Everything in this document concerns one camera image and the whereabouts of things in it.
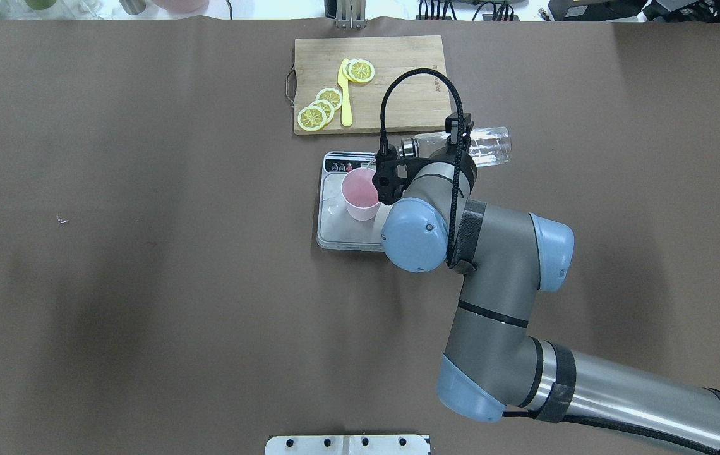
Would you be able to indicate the pink plastic cup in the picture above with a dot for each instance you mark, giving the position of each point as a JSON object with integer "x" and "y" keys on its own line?
{"x": 359, "y": 194}

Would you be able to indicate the lemon slice lone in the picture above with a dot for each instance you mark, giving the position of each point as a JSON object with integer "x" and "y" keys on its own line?
{"x": 359, "y": 71}

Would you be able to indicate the bamboo cutting board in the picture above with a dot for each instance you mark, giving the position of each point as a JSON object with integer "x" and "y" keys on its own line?
{"x": 419, "y": 103}

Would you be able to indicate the white pedestal column base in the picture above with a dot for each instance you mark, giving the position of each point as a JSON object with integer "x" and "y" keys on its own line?
{"x": 349, "y": 444}

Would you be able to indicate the lemon slice middle stack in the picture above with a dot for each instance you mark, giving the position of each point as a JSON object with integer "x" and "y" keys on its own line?
{"x": 326, "y": 107}

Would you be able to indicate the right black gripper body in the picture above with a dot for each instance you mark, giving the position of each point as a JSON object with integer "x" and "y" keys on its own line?
{"x": 456, "y": 126}

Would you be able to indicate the aluminium frame post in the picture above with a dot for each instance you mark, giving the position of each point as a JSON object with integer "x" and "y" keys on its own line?
{"x": 349, "y": 14}

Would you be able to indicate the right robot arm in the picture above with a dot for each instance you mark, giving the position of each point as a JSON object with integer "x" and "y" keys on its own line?
{"x": 506, "y": 257}

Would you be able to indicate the yellow plastic knife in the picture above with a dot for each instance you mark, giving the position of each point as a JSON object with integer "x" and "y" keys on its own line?
{"x": 343, "y": 82}

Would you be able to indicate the digital kitchen scale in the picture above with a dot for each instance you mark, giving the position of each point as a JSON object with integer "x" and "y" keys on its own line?
{"x": 349, "y": 217}

